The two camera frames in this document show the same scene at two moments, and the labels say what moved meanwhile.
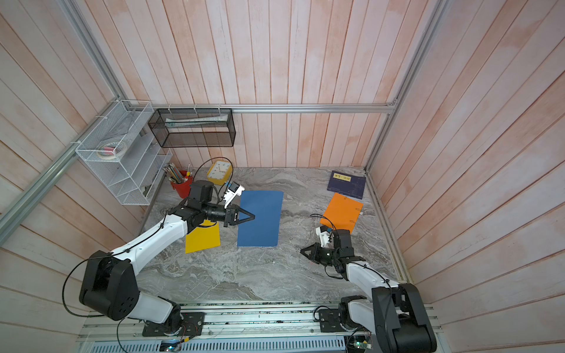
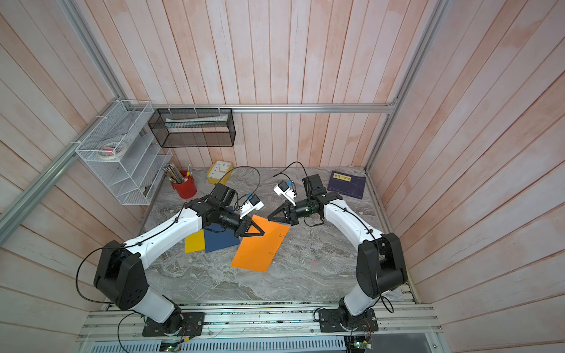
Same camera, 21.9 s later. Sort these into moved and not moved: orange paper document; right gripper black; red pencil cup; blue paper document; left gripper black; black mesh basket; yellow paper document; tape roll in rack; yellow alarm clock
Moved: orange paper document; right gripper black; blue paper document
Not moved: yellow alarm clock; yellow paper document; left gripper black; black mesh basket; red pencil cup; tape roll in rack
